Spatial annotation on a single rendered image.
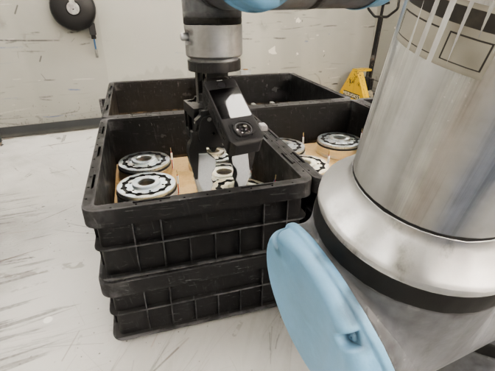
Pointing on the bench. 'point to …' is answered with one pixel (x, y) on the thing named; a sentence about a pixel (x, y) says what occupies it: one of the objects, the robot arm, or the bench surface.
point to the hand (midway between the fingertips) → (224, 196)
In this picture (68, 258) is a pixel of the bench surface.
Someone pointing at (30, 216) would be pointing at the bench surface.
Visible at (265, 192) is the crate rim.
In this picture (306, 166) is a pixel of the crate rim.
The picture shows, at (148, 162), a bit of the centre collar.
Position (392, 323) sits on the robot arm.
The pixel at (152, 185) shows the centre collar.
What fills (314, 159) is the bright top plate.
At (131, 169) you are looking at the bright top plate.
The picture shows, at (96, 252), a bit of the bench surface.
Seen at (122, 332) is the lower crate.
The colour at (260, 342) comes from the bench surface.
